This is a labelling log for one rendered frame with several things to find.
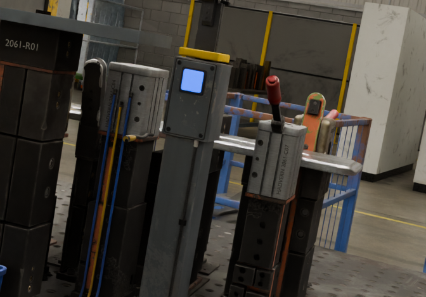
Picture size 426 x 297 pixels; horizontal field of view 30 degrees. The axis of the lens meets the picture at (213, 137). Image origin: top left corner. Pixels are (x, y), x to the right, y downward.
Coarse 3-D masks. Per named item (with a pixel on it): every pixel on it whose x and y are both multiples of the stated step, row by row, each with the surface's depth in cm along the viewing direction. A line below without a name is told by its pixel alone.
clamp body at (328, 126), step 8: (296, 120) 158; (328, 120) 158; (320, 128) 157; (328, 128) 157; (320, 136) 157; (328, 136) 158; (320, 144) 157; (328, 144) 161; (320, 152) 157; (328, 152) 165; (288, 208) 160; (288, 216) 160; (280, 256) 161
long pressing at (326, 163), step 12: (72, 108) 154; (216, 144) 139; (228, 144) 139; (240, 144) 139; (252, 144) 145; (252, 156) 138; (312, 156) 143; (324, 156) 146; (336, 156) 150; (312, 168) 135; (324, 168) 134; (336, 168) 134; (348, 168) 134; (360, 168) 143
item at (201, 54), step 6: (180, 48) 112; (186, 48) 111; (180, 54) 112; (186, 54) 111; (192, 54) 111; (198, 54) 111; (204, 54) 111; (210, 54) 110; (216, 54) 110; (222, 54) 112; (204, 60) 113; (210, 60) 111; (216, 60) 110; (222, 60) 112; (228, 60) 115
